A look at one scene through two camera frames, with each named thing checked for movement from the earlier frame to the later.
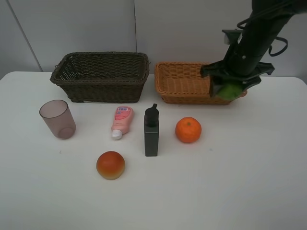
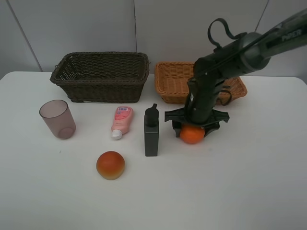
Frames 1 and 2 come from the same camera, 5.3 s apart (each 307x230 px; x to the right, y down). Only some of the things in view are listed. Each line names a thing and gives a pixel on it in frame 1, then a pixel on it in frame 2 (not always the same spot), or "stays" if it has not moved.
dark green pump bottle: x=151 y=119 stays
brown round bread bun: x=110 y=165 stays
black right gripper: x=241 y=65 -> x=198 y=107
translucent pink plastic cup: x=57 y=113 stays
